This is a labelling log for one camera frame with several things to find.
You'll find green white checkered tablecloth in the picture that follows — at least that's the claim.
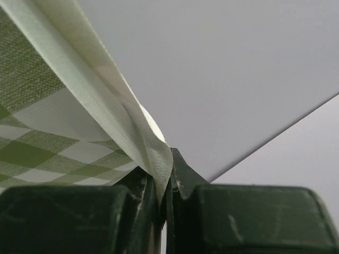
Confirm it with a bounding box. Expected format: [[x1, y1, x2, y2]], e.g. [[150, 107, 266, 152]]
[[0, 0, 173, 204]]

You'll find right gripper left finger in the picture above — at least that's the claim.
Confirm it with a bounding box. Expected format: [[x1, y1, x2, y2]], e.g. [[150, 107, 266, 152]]
[[1, 168, 163, 253]]

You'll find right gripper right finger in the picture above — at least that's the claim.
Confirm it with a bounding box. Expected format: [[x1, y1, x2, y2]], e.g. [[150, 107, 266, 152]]
[[166, 148, 338, 253]]

